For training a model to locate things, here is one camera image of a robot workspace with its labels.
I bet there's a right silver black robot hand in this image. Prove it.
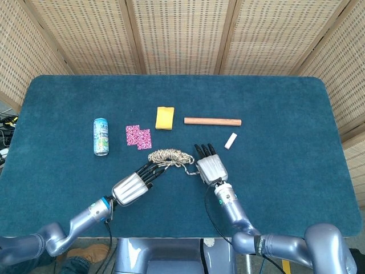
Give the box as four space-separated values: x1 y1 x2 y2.
193 143 229 185

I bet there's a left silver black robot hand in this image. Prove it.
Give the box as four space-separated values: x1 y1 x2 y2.
111 162 166 207

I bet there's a beige braided rope bundle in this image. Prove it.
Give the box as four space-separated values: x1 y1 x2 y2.
147 147 200 176

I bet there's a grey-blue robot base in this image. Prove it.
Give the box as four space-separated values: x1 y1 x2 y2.
113 238 237 274

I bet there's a white eraser block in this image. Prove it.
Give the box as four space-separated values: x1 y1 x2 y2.
224 132 238 150

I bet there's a brown wooden stick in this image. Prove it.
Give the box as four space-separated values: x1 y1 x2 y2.
184 116 242 127

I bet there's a pink patterned card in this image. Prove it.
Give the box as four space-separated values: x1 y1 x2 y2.
137 128 152 151
125 124 143 147

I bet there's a light blue drink can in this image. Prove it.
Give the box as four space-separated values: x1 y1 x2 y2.
92 118 111 157

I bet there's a yellow sponge block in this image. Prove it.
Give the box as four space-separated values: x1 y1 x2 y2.
155 106 175 131

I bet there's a dark blue table mat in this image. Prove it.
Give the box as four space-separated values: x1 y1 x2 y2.
0 74 363 239

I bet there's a tan work boot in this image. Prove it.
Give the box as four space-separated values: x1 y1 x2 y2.
56 244 111 263

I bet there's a blue jeans leg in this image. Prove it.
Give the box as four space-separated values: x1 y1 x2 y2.
58 255 92 274

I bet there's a bamboo folding screen panel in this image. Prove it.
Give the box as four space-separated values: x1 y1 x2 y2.
0 0 72 106
25 0 146 75
219 0 351 76
125 0 237 75
296 0 365 209

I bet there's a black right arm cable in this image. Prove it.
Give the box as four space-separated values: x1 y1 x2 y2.
204 178 283 274

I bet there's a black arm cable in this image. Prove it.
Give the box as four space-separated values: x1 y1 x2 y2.
96 196 115 274
204 178 283 274

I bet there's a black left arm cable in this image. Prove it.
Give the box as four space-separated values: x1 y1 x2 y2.
96 196 115 274

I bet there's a black cable bundle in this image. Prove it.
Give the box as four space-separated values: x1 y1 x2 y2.
0 112 19 149

